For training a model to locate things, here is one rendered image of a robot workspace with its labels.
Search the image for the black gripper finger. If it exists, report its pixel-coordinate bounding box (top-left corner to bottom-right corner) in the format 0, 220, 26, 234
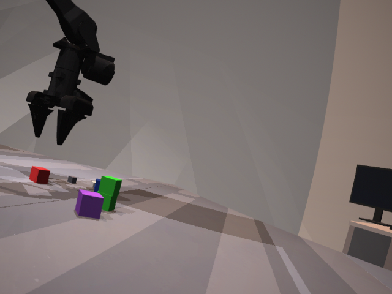
56, 109, 87, 145
28, 104, 54, 138

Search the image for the red block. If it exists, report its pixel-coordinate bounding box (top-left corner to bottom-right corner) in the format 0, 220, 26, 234
29, 166, 50, 184

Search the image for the green block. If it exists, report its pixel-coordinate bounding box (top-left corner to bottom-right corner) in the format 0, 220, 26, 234
99, 176, 122, 197
97, 191, 118, 212

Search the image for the purple cube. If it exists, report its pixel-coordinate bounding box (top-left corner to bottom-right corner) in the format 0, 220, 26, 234
75, 189, 104, 219

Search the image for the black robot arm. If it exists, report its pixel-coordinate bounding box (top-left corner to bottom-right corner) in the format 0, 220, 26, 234
46, 0, 115, 85

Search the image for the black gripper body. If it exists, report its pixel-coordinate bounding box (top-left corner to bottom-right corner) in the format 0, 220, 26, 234
26, 67, 94, 116

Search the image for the blue block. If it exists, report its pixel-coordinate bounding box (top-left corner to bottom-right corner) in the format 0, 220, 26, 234
94, 179, 101, 192

